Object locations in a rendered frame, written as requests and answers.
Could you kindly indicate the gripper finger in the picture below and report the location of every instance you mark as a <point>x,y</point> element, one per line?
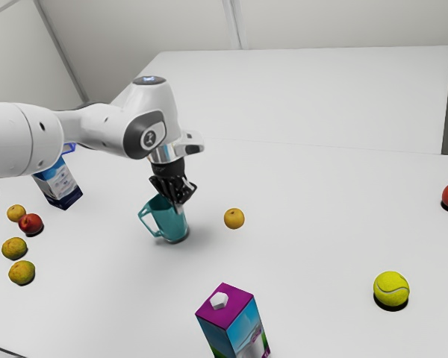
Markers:
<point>179,207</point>

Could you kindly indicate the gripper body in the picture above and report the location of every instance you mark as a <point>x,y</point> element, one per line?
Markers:
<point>170,178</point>

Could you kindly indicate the teal faceted mug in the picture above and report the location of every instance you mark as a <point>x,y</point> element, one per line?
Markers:
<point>170,223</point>

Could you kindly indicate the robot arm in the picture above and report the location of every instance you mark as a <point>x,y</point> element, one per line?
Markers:
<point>97,123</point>

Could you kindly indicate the small yellow round fruit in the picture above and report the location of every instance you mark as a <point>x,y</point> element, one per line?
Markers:
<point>15,212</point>
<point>234,218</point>

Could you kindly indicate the blue and white carton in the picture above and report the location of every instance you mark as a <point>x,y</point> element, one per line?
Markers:
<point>58,184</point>

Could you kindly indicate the purple and teal carton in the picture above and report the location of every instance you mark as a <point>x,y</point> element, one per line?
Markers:
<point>233,324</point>

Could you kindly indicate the small red apple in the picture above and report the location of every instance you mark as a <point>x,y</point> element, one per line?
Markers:
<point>30,223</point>

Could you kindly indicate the yellow green lemon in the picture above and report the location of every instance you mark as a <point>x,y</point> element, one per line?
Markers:
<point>13,248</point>
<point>21,272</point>

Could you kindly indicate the yellow tennis ball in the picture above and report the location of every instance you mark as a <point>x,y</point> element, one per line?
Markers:
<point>391,290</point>

